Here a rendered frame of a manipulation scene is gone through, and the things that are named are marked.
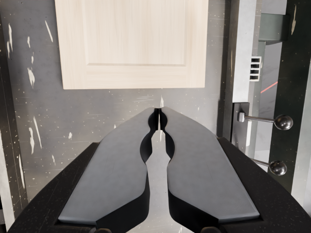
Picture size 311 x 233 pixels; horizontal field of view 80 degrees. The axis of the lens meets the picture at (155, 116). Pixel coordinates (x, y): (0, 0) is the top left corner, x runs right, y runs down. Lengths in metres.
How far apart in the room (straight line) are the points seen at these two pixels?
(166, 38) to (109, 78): 0.18
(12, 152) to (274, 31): 0.82
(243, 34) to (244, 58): 0.06
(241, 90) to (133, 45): 0.33
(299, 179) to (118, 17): 0.75
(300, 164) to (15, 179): 0.83
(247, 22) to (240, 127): 0.29
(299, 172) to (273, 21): 0.50
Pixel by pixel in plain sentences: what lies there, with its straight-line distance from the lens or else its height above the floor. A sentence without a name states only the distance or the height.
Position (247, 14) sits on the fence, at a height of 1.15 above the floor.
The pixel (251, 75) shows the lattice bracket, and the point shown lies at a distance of 0.63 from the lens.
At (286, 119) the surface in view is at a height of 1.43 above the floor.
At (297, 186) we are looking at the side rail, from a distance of 0.82.
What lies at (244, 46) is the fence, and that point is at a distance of 0.60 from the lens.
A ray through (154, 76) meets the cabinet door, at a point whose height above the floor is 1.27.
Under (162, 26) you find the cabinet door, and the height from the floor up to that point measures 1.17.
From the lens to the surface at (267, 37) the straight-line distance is 0.74.
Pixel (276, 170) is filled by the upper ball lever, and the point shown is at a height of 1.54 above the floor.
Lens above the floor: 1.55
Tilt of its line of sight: 21 degrees down
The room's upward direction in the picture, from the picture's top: 173 degrees clockwise
